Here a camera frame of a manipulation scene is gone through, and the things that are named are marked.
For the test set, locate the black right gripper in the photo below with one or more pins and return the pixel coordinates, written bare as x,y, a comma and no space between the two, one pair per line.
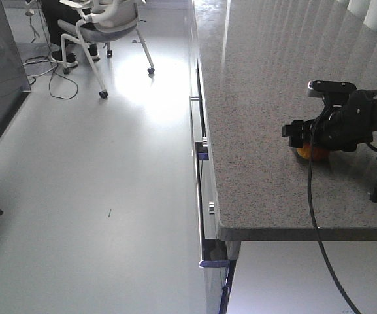
342,129

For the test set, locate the red yellow apple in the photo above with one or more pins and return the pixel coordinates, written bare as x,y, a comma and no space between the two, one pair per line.
316,153

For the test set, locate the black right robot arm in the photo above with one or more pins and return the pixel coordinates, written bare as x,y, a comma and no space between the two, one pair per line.
333,102

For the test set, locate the grey counter cabinet run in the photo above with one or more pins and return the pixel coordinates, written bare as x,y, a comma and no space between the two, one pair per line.
257,58

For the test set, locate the white rolling office chair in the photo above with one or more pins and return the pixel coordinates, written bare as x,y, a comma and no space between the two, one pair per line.
101,22

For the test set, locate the seated person in white shirt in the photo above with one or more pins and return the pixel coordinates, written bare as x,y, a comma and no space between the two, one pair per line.
54,11

